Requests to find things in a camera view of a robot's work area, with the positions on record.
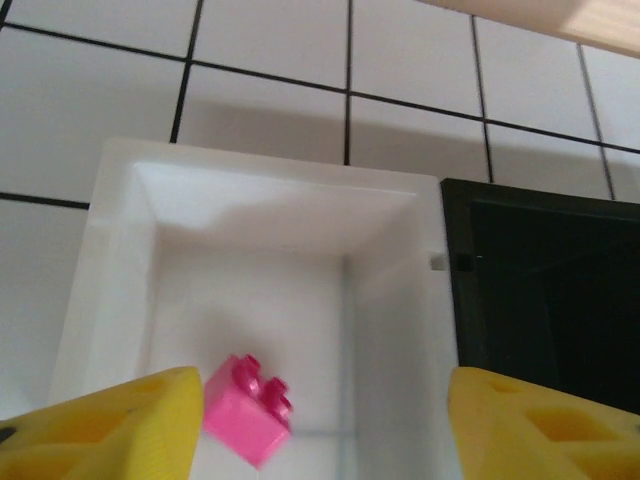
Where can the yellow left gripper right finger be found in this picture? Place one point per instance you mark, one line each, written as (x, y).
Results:
(525, 450)

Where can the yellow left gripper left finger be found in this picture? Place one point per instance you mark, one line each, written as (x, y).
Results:
(100, 440)

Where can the pink lego brick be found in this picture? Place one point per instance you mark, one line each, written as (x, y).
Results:
(240, 420)

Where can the black plastic container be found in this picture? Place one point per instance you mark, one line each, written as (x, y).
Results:
(550, 300)

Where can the white plastic container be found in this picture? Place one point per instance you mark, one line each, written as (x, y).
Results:
(250, 225)

